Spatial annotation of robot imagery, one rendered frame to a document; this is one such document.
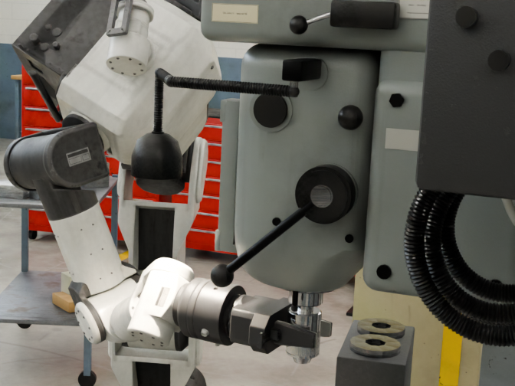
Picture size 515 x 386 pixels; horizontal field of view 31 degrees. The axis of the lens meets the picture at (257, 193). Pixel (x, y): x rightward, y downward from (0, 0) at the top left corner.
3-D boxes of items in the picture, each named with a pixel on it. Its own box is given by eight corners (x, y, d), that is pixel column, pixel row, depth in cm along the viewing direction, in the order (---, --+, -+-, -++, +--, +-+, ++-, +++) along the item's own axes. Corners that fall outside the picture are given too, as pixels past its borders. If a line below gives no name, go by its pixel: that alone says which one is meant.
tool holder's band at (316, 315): (314, 310, 133) (315, 303, 133) (326, 321, 129) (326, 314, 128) (283, 312, 132) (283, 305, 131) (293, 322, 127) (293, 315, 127)
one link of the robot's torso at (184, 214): (123, 337, 214) (132, 132, 209) (200, 343, 212) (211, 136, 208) (107, 354, 199) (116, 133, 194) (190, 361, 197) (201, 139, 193)
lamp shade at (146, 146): (129, 170, 136) (130, 128, 135) (179, 171, 137) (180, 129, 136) (132, 179, 129) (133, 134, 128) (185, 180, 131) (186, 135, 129)
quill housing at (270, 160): (216, 290, 123) (226, 41, 117) (268, 256, 142) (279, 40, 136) (359, 312, 116) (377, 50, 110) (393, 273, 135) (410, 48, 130)
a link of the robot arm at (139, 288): (162, 252, 139) (140, 269, 151) (139, 308, 136) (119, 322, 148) (201, 269, 140) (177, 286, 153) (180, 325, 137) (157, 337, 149)
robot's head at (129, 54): (113, 81, 158) (102, 54, 149) (121, 28, 161) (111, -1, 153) (152, 83, 157) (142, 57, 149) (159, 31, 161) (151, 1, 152)
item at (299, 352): (312, 346, 134) (314, 310, 133) (323, 358, 130) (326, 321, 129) (280, 348, 133) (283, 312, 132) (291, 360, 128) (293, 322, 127)
